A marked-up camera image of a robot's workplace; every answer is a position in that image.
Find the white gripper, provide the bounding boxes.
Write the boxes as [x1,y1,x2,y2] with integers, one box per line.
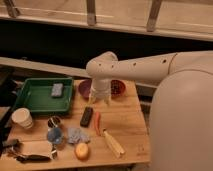
[88,78,111,106]

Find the orange red pepper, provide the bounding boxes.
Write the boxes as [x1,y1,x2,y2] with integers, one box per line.
[94,112,101,136]

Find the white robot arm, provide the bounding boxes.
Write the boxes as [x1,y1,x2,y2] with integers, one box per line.
[86,50,213,171]

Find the red bowl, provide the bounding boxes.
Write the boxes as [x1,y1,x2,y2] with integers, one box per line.
[111,80,126,97]

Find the purple bowl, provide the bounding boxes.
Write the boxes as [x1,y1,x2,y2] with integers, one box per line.
[78,79,92,99]

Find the black rectangular block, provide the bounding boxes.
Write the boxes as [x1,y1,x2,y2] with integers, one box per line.
[80,107,93,127]

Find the grey sponge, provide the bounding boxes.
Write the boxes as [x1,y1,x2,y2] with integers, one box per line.
[51,83,64,97]

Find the blue grey crumpled cloth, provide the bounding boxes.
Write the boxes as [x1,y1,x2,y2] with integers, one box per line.
[68,128,90,144]

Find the small dark metal cup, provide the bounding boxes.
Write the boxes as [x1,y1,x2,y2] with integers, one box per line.
[47,116,61,128]

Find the yellow round fruit toy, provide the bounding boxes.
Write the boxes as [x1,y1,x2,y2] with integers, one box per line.
[74,143,89,160]

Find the blue metal cup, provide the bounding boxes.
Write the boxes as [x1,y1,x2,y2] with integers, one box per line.
[47,127,63,144]

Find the green plastic tray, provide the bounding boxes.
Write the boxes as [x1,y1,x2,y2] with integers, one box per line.
[13,78,74,116]

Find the white paper cup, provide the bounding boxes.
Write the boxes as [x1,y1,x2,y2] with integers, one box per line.
[12,108,33,129]

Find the black tool with handle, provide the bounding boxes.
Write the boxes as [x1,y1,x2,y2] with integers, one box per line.
[15,155,51,163]

